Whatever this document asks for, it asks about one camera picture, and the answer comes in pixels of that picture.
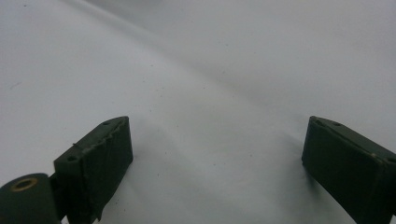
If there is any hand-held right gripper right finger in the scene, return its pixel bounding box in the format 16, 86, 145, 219
301, 116, 396, 224

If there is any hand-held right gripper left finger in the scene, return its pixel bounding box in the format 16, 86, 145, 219
49, 116, 134, 224

